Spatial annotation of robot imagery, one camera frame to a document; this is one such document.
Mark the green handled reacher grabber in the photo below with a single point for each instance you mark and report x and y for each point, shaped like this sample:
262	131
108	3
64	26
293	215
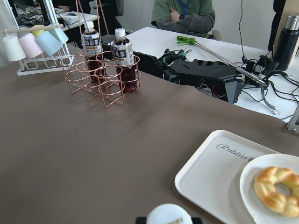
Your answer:
261	81

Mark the white round plate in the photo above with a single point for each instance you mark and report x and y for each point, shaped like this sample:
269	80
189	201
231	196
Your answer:
256	208

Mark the copper wire bottle rack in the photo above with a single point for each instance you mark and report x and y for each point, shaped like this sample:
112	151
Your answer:
107	87

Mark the white cup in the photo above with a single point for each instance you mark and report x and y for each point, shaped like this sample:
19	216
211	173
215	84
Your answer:
13	48

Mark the pink cup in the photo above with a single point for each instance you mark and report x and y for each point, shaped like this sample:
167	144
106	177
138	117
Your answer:
30	45

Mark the white cup rack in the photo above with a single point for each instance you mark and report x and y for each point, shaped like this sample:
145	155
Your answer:
42	63

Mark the lower tea bottle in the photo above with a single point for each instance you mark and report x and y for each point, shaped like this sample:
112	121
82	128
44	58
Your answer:
92	49

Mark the blue cup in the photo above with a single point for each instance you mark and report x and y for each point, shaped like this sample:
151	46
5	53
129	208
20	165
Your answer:
49	43

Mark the mint green cup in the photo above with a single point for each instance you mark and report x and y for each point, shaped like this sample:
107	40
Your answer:
59	34

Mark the black thermos flask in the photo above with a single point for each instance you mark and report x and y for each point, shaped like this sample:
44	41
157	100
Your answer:
287	42

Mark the yellow cup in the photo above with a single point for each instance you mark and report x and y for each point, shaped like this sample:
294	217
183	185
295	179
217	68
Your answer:
39	31

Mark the black device with wires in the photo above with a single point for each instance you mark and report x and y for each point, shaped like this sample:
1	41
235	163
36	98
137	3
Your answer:
217	78

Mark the upper tea bottle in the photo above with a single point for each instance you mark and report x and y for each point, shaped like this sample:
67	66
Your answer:
125	61

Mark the braided ring bread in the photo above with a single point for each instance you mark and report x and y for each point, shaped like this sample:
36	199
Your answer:
264	187

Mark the seated person green shirt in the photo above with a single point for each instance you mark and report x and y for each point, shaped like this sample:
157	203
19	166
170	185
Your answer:
191	17

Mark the white serving tray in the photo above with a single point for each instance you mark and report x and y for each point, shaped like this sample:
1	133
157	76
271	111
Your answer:
210	178

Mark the tea bottle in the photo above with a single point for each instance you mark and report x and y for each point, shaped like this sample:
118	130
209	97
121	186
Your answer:
92	49
125	61

